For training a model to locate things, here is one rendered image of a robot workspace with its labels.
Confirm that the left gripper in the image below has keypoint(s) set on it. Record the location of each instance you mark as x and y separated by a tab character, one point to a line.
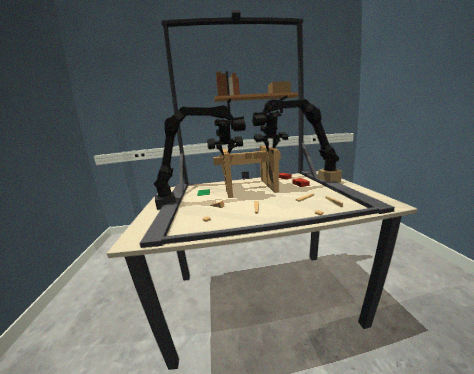
271	131

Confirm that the black metal overhead frame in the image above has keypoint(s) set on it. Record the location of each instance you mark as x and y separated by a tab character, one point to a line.
243	20

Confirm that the tan wooden rail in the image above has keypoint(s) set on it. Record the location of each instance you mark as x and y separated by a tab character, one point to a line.
243	158

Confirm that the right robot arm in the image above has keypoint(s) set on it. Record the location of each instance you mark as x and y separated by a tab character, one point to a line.
165	173

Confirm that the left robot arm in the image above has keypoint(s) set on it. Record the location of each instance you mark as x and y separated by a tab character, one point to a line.
314	117

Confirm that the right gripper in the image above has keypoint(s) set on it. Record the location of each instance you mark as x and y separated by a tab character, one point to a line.
224	140

